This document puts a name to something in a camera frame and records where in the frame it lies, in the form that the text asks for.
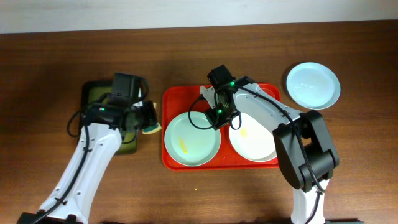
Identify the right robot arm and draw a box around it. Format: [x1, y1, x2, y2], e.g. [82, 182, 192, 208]
[199, 65, 340, 223]

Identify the light blue plate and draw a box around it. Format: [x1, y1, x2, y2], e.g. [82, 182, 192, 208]
[285, 62, 341, 110]

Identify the black tray with green mat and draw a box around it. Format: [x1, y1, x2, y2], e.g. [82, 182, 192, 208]
[81, 80, 137, 156]

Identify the mint green plate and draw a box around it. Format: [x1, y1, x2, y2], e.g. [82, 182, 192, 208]
[164, 111, 221, 167]

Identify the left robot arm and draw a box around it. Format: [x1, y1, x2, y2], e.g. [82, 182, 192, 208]
[18, 73, 157, 223]

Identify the white plate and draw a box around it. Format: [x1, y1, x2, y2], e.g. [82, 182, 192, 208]
[228, 113, 277, 162]

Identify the red plastic tray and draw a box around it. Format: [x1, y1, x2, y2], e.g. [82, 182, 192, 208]
[162, 85, 279, 171]

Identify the green and yellow sponge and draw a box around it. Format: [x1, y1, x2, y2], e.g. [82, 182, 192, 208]
[141, 101, 162, 134]

